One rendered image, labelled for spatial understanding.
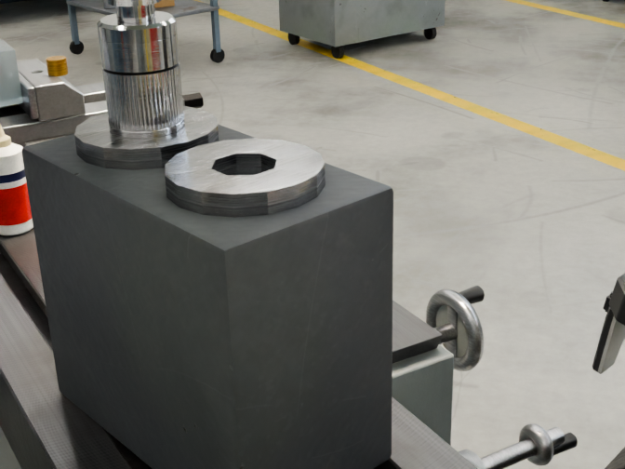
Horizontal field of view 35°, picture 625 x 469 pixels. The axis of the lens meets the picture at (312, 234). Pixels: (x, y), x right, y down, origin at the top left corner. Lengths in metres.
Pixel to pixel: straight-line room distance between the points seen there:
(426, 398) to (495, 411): 1.23
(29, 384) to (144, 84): 0.26
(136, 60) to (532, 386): 2.02
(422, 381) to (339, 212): 0.66
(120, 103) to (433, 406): 0.70
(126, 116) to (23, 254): 0.38
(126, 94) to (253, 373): 0.19
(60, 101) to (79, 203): 0.52
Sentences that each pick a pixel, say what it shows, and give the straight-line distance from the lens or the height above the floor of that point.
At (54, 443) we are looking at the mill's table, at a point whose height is 0.97.
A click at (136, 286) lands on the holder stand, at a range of 0.57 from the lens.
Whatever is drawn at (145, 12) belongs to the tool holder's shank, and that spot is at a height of 1.24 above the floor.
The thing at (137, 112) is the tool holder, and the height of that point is 1.18.
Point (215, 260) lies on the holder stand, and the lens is 0.49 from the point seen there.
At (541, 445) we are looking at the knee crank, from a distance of 1.36.
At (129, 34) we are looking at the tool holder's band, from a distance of 0.59.
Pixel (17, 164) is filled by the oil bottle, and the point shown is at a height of 1.04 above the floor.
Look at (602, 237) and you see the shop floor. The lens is 3.35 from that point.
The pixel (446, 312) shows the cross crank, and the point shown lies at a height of 0.69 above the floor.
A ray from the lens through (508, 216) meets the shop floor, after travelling 3.46.
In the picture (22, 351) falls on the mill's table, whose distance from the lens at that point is 0.80.
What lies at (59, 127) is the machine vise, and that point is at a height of 1.03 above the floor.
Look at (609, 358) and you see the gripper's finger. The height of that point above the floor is 0.96.
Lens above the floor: 1.35
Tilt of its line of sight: 24 degrees down
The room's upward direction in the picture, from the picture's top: 2 degrees counter-clockwise
